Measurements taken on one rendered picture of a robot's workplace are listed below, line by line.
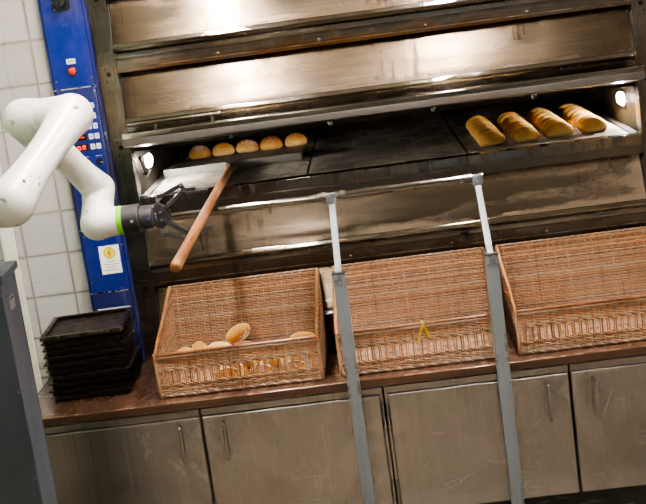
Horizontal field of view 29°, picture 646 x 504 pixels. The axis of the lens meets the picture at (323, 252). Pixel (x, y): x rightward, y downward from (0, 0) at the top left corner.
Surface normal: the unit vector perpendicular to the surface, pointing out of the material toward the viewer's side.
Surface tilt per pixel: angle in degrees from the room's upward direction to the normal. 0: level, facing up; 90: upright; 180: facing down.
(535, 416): 91
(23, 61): 90
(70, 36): 90
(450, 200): 70
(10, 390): 90
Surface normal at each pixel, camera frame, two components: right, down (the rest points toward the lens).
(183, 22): -0.07, -0.14
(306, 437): -0.03, 0.21
